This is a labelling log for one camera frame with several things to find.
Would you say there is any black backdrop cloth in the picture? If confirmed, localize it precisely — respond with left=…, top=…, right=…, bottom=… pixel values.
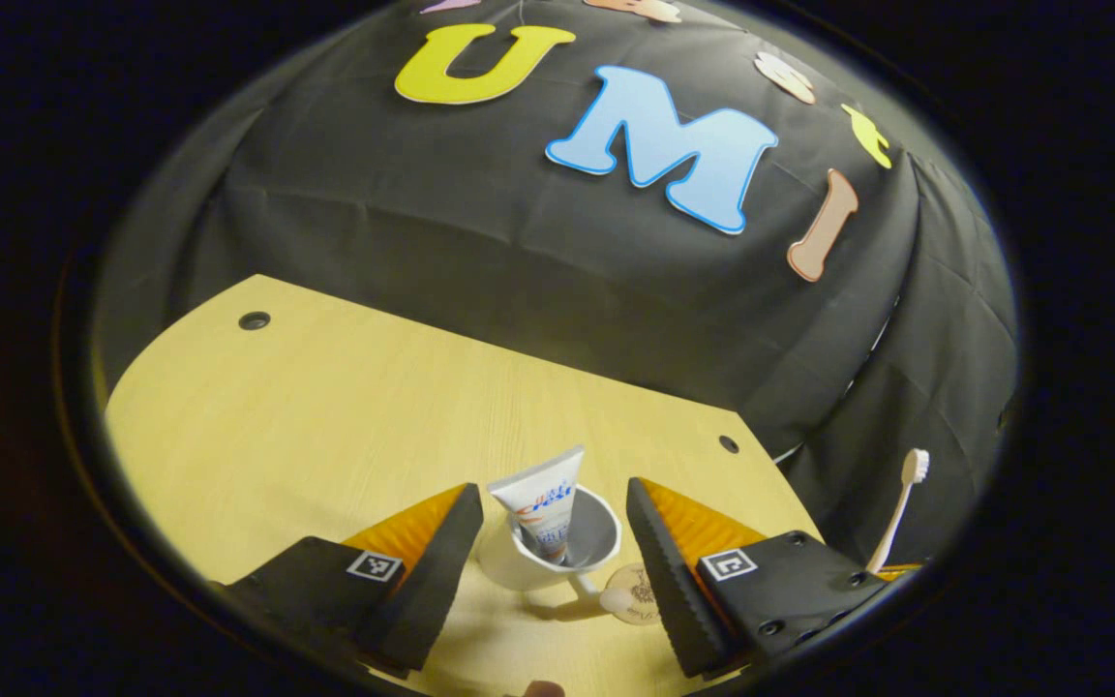
left=93, top=0, right=1021, bottom=572

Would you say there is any pale pink toothbrush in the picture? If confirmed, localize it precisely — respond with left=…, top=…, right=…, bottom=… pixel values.
left=865, top=448, right=931, bottom=574

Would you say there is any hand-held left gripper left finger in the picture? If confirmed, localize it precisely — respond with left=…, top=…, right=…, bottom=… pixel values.
left=224, top=482, right=486, bottom=679

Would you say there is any wooden desktop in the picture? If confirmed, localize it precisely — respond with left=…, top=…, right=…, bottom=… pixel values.
left=105, top=274, right=825, bottom=697

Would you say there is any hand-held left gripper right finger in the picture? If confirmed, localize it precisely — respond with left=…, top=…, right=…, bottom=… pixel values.
left=625, top=476, right=889, bottom=681

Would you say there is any white cup with beige handle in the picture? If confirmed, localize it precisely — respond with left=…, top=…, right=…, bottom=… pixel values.
left=478, top=484, right=634, bottom=617

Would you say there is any white toothpaste tube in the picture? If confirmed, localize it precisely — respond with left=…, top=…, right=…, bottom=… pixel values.
left=487, top=445, right=586, bottom=566

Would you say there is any round cork coaster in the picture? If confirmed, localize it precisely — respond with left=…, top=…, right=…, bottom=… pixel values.
left=604, top=564, right=665, bottom=626

